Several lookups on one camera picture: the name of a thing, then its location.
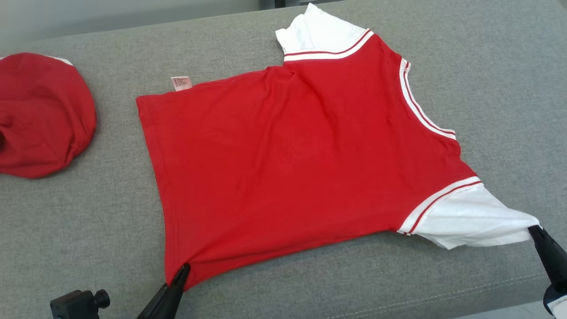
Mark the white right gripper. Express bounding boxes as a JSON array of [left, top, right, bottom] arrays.
[[528, 225, 567, 316]]

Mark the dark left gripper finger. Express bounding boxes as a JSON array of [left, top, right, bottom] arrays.
[[136, 263, 192, 319]]

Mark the red and white sports shirt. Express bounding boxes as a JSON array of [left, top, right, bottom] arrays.
[[135, 2, 541, 292], [0, 52, 97, 179]]

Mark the grey fabric sofa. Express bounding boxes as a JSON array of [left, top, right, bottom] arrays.
[[0, 0, 567, 319]]

